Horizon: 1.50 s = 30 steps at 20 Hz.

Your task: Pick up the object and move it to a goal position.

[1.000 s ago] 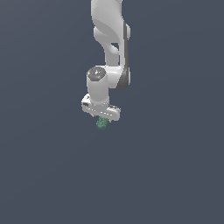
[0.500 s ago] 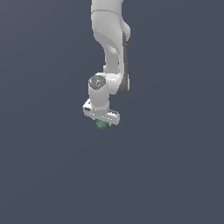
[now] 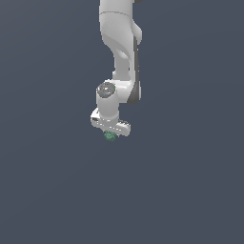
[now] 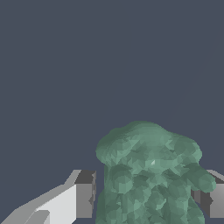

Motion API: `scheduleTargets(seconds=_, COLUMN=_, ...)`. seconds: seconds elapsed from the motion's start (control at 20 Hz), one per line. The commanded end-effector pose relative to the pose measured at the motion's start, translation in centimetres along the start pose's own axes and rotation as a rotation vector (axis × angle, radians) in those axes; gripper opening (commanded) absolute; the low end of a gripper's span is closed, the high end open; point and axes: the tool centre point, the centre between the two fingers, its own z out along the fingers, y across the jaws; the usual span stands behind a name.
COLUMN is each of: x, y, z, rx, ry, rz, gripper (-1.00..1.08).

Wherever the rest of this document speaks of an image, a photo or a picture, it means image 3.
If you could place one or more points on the small green object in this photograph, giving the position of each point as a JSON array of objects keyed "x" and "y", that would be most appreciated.
[{"x": 110, "y": 136}]

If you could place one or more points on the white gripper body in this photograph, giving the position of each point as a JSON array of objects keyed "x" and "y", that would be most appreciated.
[{"x": 109, "y": 124}]

